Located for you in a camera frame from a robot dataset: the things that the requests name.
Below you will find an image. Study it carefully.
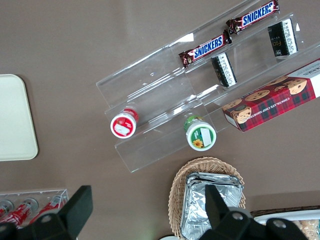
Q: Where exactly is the Snickers chocolate bar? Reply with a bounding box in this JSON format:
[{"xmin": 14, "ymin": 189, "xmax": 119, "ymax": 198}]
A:
[
  {"xmin": 178, "ymin": 29, "xmax": 233, "ymax": 69},
  {"xmin": 226, "ymin": 0, "xmax": 280, "ymax": 35}
]

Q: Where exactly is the aluminium foil container stack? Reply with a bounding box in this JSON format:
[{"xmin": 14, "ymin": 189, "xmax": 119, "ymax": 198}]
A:
[{"xmin": 180, "ymin": 171, "xmax": 245, "ymax": 240}]

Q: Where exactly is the green lidded small bottle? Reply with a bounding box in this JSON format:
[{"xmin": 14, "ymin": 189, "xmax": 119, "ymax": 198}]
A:
[{"xmin": 183, "ymin": 114, "xmax": 218, "ymax": 151}]

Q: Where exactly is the small black snack box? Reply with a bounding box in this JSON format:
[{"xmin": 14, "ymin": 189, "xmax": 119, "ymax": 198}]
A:
[
  {"xmin": 211, "ymin": 51, "xmax": 238, "ymax": 88},
  {"xmin": 267, "ymin": 17, "xmax": 299, "ymax": 58}
]

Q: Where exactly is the red tartan cookie box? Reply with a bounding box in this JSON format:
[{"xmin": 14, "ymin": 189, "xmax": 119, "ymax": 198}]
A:
[{"xmin": 221, "ymin": 57, "xmax": 320, "ymax": 133}]

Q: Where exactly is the red lidded small bottle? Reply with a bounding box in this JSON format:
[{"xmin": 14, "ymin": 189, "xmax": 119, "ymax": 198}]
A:
[{"xmin": 110, "ymin": 107, "xmax": 140, "ymax": 139}]

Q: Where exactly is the beige plastic tray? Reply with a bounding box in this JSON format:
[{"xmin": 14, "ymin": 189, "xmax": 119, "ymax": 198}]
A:
[{"xmin": 0, "ymin": 73, "xmax": 39, "ymax": 162}]

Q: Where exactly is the light wicker oval basket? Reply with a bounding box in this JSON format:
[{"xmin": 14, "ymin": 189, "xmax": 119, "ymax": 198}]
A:
[{"xmin": 168, "ymin": 156, "xmax": 246, "ymax": 240}]

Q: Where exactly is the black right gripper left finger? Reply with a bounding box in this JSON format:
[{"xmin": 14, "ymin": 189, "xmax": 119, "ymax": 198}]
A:
[{"xmin": 29, "ymin": 184, "xmax": 94, "ymax": 240}]

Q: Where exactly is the clear rice cracker bag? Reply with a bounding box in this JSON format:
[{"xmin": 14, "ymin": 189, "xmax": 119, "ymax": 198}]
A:
[{"xmin": 292, "ymin": 219, "xmax": 320, "ymax": 240}]

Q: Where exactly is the clear acrylic bottle rack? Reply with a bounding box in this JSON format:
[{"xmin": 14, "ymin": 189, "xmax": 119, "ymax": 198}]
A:
[{"xmin": 0, "ymin": 188, "xmax": 70, "ymax": 226}]

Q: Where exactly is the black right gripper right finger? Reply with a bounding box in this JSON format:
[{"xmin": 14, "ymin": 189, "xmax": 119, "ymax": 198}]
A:
[{"xmin": 199, "ymin": 184, "xmax": 266, "ymax": 240}]

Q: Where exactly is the clear acrylic stepped display stand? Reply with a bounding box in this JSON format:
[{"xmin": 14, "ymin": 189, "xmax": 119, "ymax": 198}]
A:
[{"xmin": 95, "ymin": 0, "xmax": 320, "ymax": 174}]

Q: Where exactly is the white snack tray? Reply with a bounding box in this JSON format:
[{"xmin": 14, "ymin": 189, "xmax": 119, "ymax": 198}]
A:
[{"xmin": 253, "ymin": 209, "xmax": 320, "ymax": 240}]

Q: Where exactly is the dark brown under tray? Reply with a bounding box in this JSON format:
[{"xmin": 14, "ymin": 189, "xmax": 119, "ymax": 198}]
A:
[{"xmin": 249, "ymin": 205, "xmax": 320, "ymax": 218}]

